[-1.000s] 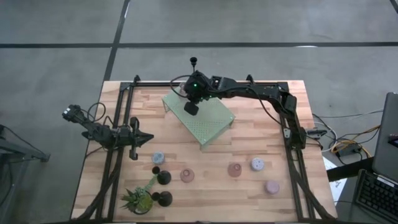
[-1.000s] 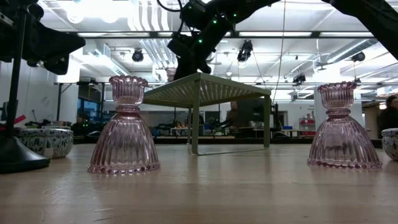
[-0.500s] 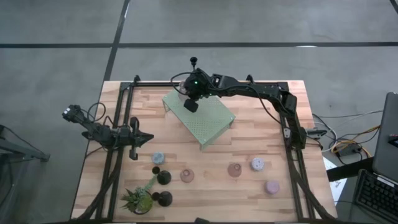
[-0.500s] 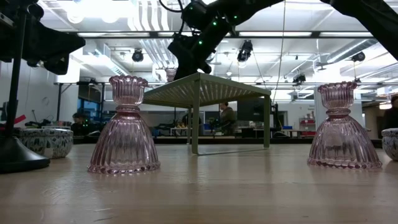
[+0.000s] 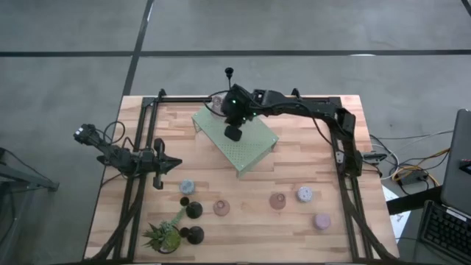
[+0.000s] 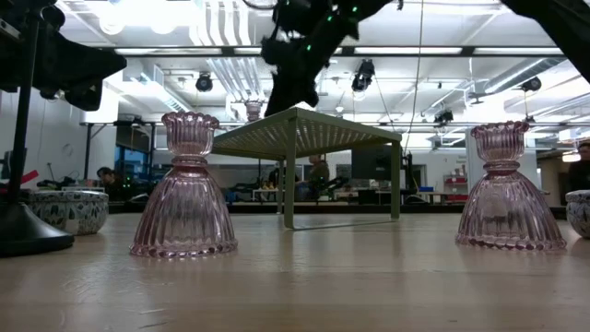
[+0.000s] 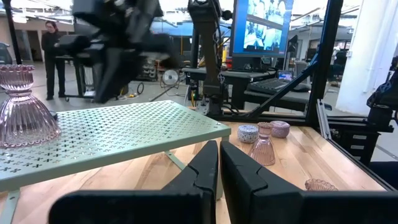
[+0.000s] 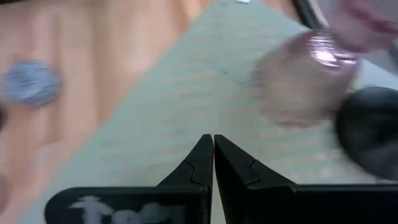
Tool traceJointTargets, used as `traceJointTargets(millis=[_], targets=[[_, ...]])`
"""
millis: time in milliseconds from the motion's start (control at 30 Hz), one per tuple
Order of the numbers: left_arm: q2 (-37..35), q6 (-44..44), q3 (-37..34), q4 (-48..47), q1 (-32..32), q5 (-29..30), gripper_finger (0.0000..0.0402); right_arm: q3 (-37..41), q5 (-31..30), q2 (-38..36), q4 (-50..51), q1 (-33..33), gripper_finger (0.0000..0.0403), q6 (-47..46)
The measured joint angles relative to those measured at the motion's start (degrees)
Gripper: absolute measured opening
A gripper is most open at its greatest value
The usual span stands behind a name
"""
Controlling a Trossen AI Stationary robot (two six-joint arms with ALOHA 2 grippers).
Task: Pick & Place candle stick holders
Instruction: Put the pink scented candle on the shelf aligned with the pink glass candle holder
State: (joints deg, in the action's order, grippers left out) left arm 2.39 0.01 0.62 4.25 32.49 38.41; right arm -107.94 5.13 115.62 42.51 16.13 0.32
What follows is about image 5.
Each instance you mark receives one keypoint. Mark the green perforated metal shelf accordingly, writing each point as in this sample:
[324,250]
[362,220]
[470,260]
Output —
[250,147]

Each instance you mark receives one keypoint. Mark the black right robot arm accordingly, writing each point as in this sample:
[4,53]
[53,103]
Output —
[294,106]

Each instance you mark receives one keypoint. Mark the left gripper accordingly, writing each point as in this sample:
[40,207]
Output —
[158,163]

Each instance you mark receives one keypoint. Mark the black metal table frame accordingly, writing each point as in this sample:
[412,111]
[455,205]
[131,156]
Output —
[184,99]

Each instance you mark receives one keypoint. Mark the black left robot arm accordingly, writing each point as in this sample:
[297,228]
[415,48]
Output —
[117,158]

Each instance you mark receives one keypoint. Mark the pink ribbed glass candle holder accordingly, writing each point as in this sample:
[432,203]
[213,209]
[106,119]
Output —
[218,102]
[277,201]
[221,208]

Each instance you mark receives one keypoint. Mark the succulent plant in black pot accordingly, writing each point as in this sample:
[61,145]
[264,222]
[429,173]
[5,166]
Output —
[165,239]

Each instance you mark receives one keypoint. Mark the white paper sheet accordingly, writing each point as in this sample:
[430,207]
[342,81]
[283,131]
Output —
[397,221]

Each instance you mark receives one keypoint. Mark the black and red device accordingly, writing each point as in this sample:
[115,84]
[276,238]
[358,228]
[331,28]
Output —
[466,166]

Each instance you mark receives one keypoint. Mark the black keyboard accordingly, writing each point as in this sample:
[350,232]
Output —
[445,232]

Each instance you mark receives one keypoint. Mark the grey metal stand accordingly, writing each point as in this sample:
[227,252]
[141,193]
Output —
[22,180]

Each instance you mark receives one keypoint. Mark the speckled ceramic tealight holder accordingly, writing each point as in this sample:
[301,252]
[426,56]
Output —
[304,194]
[187,187]

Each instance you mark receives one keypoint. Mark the black power adapter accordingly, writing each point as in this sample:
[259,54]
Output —
[410,179]

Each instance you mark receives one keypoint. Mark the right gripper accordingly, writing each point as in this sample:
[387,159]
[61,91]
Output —
[237,106]

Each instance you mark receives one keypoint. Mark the tall black candlestick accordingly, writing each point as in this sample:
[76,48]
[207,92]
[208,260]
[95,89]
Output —
[229,71]
[194,210]
[195,235]

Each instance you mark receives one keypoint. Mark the purple round candle holder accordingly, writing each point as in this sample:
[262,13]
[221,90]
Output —
[322,221]

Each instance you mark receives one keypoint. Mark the grey laptop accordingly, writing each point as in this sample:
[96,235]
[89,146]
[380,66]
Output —
[458,165]

